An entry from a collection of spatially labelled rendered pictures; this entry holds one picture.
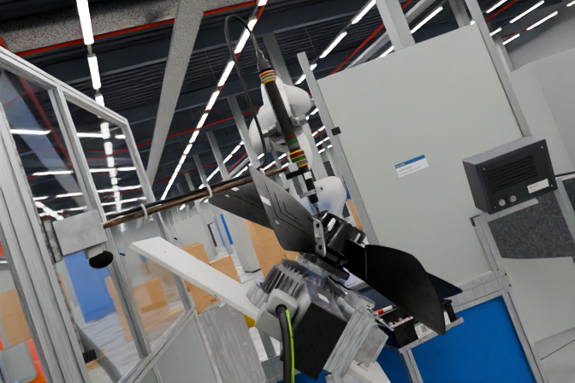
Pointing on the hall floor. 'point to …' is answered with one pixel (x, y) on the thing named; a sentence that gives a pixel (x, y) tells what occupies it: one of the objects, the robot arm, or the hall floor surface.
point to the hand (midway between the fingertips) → (285, 125)
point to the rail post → (524, 338)
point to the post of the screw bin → (411, 367)
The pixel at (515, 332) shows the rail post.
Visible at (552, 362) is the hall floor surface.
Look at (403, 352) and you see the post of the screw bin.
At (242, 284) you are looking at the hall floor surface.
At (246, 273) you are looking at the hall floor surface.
